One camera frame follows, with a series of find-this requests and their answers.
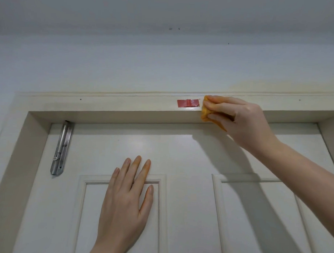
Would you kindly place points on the person's left little finger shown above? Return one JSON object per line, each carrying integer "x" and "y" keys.
{"x": 113, "y": 179}

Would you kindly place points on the red tape strip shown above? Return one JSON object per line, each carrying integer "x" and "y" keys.
{"x": 187, "y": 103}

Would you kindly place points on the person's right forearm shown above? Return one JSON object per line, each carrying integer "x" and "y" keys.
{"x": 310, "y": 179}

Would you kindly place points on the person's left forearm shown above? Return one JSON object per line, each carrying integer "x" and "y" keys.
{"x": 110, "y": 250}

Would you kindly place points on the white panelled door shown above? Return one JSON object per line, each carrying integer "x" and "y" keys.
{"x": 187, "y": 164}

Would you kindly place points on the person's right fingers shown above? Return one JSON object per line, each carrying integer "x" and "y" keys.
{"x": 221, "y": 107}

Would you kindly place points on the person's right hand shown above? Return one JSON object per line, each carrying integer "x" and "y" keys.
{"x": 249, "y": 125}

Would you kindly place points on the person's left middle finger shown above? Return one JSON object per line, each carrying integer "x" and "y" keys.
{"x": 134, "y": 170}

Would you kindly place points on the orange cleaning cloth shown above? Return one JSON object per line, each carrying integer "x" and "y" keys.
{"x": 205, "y": 115}

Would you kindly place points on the cream door frame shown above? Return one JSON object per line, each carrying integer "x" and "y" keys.
{"x": 115, "y": 109}

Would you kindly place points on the person's left thumb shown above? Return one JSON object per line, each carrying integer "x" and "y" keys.
{"x": 147, "y": 199}

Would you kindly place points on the person's left hand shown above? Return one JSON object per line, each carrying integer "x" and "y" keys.
{"x": 120, "y": 210}

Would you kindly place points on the metal door bolt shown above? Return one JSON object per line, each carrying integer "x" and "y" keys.
{"x": 61, "y": 148}

